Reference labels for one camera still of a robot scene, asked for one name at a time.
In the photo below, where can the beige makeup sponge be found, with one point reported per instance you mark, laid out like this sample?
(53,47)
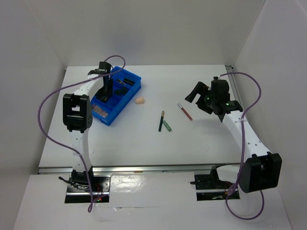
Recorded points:
(140,100)

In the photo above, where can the dark green powder puff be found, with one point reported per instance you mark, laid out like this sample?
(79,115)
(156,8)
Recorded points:
(118,92)

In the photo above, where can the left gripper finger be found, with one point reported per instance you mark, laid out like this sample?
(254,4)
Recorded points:
(107,89)
(101,95)

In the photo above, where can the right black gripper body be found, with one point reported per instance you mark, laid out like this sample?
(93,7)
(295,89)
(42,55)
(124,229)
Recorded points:
(206,103)

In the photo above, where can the green transparent lip balm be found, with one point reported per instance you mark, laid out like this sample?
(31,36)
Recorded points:
(167,126)

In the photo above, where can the blue plastic organizer bin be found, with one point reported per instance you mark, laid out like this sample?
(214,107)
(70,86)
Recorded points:
(115,104)

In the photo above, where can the dark green gold mascara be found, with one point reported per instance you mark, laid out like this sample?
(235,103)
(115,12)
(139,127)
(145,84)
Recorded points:
(161,121)

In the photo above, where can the front aluminium rail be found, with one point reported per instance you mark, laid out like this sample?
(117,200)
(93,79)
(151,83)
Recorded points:
(134,169)

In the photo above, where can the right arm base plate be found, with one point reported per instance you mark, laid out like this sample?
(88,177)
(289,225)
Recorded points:
(209,188)

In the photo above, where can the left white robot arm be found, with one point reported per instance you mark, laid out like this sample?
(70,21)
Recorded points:
(78,118)

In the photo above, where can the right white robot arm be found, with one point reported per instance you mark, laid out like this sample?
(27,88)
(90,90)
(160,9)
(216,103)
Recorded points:
(259,169)

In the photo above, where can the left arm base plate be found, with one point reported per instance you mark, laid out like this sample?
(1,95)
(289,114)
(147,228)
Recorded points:
(81,194)

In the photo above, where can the black gold lipstick tube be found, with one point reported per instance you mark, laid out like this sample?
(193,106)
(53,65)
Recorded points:
(128,82)

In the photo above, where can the eyeshadow palette clear case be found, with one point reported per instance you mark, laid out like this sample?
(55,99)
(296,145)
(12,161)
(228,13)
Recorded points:
(99,111)

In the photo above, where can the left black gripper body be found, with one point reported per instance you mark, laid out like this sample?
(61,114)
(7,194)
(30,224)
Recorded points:
(104,86)

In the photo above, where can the red lip gloss tube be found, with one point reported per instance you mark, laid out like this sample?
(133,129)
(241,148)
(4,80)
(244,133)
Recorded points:
(185,112)

